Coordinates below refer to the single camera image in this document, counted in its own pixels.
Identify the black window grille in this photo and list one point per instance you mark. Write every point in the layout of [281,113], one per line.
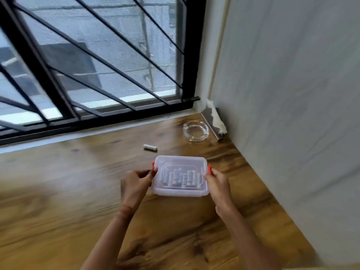
[92,59]

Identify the group of white batteries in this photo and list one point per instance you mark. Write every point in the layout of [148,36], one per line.
[182,178]

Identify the person's right forearm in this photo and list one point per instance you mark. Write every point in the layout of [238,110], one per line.
[249,241]

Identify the person's left thumb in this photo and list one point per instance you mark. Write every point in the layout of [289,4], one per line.
[142,172]

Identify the person's right hand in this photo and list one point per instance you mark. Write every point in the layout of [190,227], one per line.
[220,191]

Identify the person's right thumb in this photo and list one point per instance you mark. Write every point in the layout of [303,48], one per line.
[214,172]

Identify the clear plastic lidded container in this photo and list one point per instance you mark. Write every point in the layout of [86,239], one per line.
[181,177]

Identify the person's left hand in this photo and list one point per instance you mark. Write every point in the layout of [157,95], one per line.
[134,188]

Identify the white battery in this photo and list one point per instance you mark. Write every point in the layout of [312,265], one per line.
[150,147]

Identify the person's left forearm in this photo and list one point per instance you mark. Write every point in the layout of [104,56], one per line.
[108,239]

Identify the clear glass ashtray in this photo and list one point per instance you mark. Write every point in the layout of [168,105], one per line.
[196,131]

